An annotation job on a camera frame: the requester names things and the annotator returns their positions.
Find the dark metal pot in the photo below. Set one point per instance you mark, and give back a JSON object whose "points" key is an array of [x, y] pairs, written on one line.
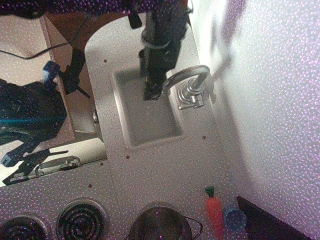
{"points": [[163, 223]]}

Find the black bag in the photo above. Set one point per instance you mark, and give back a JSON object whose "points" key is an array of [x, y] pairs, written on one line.
{"points": [[34, 111]]}

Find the black clamp on counter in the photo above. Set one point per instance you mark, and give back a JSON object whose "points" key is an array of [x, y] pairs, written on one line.
{"points": [[135, 21]]}

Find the orange toy carrot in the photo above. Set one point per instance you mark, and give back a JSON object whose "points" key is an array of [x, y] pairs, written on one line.
{"points": [[214, 211]]}

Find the black spiral burner left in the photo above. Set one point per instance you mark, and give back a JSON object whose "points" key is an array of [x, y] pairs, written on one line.
{"points": [[23, 227]]}

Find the black camera tripod clamp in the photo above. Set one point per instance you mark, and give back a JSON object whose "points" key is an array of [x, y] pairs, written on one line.
{"points": [[71, 75]]}

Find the blue plastic cup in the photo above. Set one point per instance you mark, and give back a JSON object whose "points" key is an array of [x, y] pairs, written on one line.
{"points": [[234, 219]]}

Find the blue-tipped black clamp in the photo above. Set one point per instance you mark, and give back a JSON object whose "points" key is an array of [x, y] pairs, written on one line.
{"points": [[30, 161]]}

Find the black spiral stove burner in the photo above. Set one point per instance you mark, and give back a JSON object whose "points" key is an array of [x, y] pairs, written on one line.
{"points": [[82, 219]]}

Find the grey toy sink basin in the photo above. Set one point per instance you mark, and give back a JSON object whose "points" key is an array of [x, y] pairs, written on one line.
{"points": [[144, 122]]}

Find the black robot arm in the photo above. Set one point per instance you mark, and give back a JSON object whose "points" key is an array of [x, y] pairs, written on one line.
{"points": [[165, 27]]}

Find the silver oven door handle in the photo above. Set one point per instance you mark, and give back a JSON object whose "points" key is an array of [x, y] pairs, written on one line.
{"points": [[56, 165]]}

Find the silver faucet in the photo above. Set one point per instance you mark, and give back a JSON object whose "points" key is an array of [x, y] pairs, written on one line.
{"points": [[192, 86]]}

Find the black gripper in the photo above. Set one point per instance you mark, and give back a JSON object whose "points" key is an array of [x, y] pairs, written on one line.
{"points": [[154, 64]]}

